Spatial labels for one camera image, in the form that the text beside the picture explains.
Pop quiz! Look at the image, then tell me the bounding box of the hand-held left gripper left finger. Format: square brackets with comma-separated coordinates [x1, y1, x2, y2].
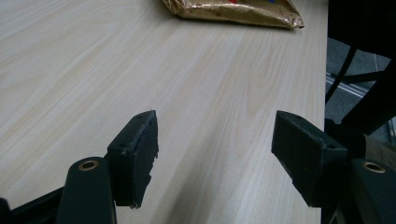
[55, 109, 160, 224]

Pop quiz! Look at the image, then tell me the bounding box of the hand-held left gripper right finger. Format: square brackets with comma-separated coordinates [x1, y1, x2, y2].
[271, 109, 396, 224]

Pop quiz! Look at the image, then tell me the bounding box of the gold foil snack bag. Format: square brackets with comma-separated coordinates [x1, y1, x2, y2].
[162, 0, 305, 30]

